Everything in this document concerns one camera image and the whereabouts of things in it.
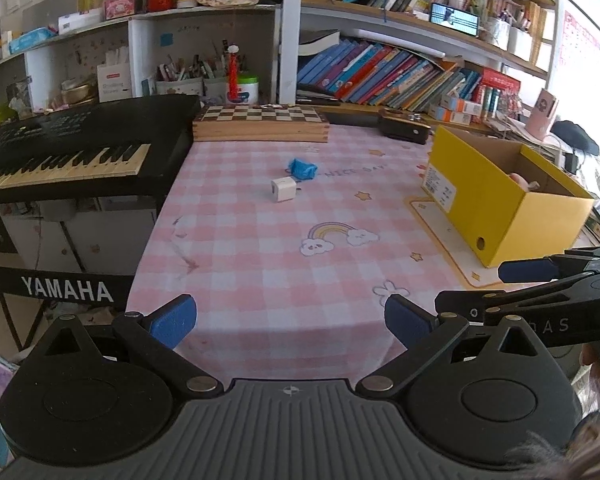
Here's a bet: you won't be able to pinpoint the blue crumpled wrapper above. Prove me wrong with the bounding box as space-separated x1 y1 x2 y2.
286 158 319 181

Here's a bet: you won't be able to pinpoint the white box with red label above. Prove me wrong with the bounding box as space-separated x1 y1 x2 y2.
97 62 133 103

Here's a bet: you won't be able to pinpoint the black bag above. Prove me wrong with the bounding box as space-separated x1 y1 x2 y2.
550 120 600 157

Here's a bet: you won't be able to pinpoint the red tassel ornament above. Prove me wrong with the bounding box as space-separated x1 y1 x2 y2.
226 45 244 101

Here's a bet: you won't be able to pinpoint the wooden chessboard box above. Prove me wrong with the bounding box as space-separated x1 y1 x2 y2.
192 104 331 145

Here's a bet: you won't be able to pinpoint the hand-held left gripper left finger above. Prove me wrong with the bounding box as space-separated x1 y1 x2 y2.
27 294 220 397

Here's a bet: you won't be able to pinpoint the stack of newspapers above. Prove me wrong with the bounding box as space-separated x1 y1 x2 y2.
490 114 557 147

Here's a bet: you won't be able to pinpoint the thick black book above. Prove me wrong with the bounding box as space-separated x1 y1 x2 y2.
298 30 341 57

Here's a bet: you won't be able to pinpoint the blue tissue pack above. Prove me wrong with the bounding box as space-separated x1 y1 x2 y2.
9 27 59 54

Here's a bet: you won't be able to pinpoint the pink patterned box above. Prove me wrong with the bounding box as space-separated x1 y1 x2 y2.
103 0 146 21

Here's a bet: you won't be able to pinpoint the yellow cardboard box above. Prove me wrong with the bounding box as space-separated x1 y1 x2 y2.
421 125 596 269

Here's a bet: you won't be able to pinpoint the black brown leather case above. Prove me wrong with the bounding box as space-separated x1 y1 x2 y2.
378 108 434 145

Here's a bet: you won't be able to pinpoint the black electronic keyboard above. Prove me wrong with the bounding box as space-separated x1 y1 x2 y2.
0 94 204 207

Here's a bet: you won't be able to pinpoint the pink checked desktop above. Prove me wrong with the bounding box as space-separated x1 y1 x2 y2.
125 124 598 377

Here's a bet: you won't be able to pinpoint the gold bowl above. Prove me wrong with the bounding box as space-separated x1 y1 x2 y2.
60 85 99 106

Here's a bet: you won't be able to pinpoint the orange white small boxes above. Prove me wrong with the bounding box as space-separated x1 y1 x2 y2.
428 95 484 126

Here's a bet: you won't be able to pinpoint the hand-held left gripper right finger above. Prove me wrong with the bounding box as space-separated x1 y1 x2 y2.
356 294 556 397

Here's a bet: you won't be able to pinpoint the black keyboard stand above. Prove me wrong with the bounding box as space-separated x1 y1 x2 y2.
0 200 137 352

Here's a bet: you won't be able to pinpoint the white shelf unit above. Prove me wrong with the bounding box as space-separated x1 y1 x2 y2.
0 0 302 116

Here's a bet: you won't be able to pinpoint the pink toy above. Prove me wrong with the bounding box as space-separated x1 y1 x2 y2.
510 172 541 191

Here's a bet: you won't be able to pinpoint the green lid wipes canister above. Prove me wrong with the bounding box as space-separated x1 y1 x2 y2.
235 74 260 105

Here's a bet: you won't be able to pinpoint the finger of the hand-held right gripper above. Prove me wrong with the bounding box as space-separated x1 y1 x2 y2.
434 270 600 318
497 244 600 284

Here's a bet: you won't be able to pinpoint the white charger plug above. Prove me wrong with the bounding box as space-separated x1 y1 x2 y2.
270 176 301 205

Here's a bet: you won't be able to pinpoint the red boxed book set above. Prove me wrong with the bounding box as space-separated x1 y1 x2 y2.
480 69 522 121

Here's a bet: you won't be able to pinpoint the white pen holder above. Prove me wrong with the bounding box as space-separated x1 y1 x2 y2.
155 77 204 96
203 77 229 100

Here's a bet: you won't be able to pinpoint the pink card with dark circle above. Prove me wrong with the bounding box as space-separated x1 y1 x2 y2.
525 89 560 136

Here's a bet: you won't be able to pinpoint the white drawer cabinet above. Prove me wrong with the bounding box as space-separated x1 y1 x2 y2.
2 197 159 277

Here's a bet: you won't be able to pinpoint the white storage containers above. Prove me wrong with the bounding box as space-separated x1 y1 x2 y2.
485 17 534 59

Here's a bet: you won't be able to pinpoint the row of colourful books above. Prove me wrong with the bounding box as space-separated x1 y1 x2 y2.
296 40 484 112

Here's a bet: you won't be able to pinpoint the person's right hand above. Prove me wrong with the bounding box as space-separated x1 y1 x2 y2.
579 342 600 386

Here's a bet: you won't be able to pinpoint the phone with lit screen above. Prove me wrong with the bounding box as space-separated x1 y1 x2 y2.
430 2 481 37

